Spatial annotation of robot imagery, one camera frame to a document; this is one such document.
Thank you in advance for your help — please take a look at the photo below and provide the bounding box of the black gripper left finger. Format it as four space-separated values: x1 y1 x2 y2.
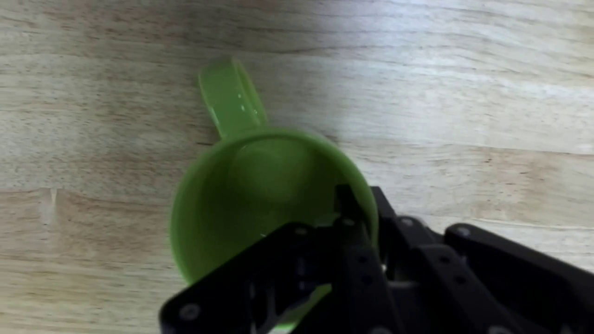
158 184 397 334

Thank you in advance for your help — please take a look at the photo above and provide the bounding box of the green ceramic mug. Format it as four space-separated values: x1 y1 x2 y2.
169 56 381 334

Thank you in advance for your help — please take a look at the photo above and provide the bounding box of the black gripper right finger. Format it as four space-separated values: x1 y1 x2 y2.
370 186 594 334

